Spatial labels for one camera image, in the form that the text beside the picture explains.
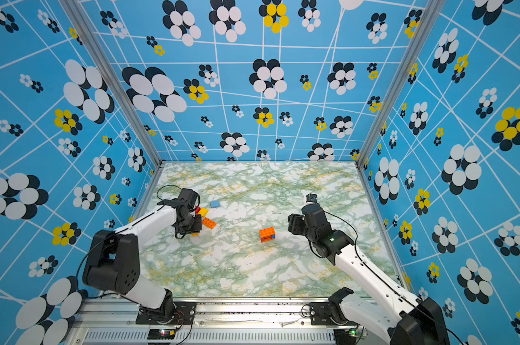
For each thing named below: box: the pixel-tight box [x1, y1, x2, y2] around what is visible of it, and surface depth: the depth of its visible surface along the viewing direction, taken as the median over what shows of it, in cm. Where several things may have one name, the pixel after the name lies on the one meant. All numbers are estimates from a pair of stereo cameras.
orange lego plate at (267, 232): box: [259, 226, 276, 238], surface depth 90 cm
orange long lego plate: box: [202, 217, 217, 230], surface depth 98 cm
